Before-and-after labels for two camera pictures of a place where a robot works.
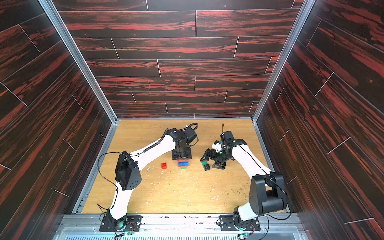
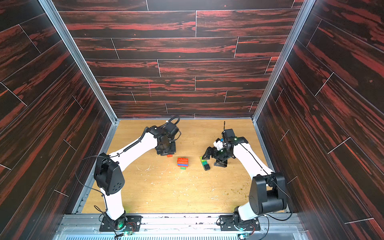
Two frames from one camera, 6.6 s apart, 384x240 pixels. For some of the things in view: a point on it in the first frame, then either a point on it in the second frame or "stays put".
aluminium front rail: [182, 227] stays put
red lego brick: [182, 160] stays put
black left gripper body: [184, 153] -> [169, 148]
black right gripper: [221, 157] stays put
